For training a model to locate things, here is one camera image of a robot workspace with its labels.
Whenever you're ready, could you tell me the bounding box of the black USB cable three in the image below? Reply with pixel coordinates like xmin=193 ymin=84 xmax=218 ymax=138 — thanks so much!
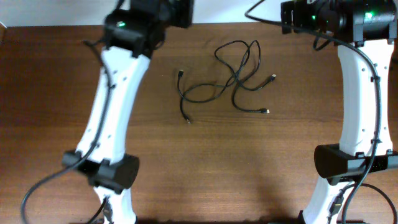
xmin=177 ymin=70 xmax=240 ymax=124

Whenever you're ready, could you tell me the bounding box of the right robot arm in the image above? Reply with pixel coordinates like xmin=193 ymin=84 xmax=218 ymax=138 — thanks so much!
xmin=280 ymin=1 xmax=397 ymax=223

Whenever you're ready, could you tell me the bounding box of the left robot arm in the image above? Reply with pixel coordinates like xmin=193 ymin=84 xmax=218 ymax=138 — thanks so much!
xmin=62 ymin=0 xmax=194 ymax=223

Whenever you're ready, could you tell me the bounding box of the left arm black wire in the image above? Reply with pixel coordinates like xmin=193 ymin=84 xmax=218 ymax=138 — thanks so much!
xmin=20 ymin=40 xmax=116 ymax=224

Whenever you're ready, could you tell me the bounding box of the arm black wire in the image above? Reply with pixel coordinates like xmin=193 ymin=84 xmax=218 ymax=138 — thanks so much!
xmin=244 ymin=0 xmax=398 ymax=224
xmin=20 ymin=40 xmax=116 ymax=224

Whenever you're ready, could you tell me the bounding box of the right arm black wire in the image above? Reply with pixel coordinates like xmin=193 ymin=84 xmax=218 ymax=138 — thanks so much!
xmin=244 ymin=0 xmax=398 ymax=224

